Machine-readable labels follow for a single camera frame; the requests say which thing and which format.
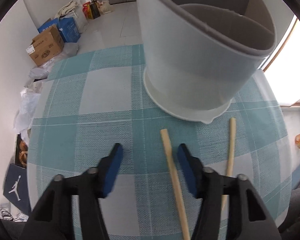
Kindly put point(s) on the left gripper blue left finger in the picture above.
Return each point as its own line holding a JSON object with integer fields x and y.
{"x": 52, "y": 218}

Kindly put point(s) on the wooden chopstick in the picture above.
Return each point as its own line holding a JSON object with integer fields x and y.
{"x": 175, "y": 183}
{"x": 231, "y": 155}

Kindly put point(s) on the teal checkered tablecloth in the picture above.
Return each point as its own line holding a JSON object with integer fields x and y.
{"x": 94, "y": 100}

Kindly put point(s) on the navy jordan shoe box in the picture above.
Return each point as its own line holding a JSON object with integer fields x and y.
{"x": 16, "y": 188}

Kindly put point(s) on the red yellow snack bag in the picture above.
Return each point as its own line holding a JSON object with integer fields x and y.
{"x": 90, "y": 10}

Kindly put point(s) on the grey divided utensil holder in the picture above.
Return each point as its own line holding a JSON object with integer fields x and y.
{"x": 200, "y": 53}

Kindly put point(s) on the blue cardboard box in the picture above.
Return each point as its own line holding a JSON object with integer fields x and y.
{"x": 66, "y": 27}

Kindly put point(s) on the brown shoe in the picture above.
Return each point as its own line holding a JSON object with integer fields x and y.
{"x": 23, "y": 153}

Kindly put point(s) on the brown cardboard box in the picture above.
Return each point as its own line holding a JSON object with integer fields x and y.
{"x": 45, "y": 46}

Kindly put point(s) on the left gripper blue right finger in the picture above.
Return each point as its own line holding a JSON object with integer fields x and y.
{"x": 248, "y": 217}

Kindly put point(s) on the white plastic bag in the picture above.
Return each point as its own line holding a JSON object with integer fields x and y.
{"x": 25, "y": 115}

